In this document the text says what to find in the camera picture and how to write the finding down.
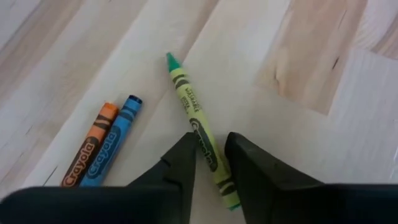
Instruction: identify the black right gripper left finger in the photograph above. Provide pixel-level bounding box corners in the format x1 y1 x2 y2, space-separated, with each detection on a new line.
0 132 197 224

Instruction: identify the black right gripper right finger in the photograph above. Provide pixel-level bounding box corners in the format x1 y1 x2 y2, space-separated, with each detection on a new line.
224 132 398 224

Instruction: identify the orange crayon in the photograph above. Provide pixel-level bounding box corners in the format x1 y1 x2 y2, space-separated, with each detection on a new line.
60 101 120 188

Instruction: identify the blue crayon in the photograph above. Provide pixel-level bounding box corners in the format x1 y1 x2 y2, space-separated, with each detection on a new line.
79 95 143 187

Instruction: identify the green crayon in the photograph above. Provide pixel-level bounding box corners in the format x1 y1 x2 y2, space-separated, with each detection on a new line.
165 52 242 212

